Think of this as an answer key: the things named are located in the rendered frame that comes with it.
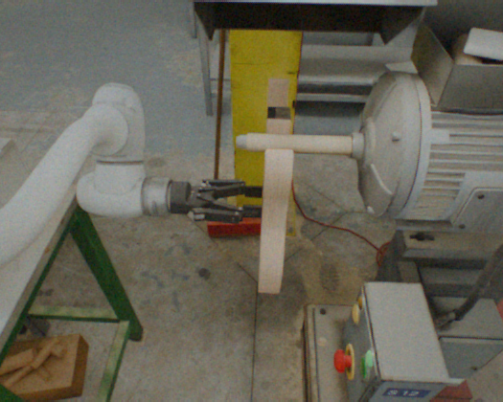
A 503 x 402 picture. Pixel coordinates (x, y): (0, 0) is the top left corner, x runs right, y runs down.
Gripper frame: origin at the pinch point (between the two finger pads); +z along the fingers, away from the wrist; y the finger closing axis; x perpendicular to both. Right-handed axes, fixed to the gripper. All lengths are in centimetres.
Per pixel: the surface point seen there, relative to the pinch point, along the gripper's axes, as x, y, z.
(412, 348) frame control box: 1.6, 36.3, 22.8
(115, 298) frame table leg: -63, -20, -53
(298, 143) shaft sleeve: 20.0, 9.6, 5.8
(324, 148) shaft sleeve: 19.2, 9.9, 10.3
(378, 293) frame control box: 3.0, 27.4, 19.5
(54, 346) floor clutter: -85, -11, -80
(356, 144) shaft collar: 20.6, 10.2, 15.7
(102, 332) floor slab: -102, -30, -71
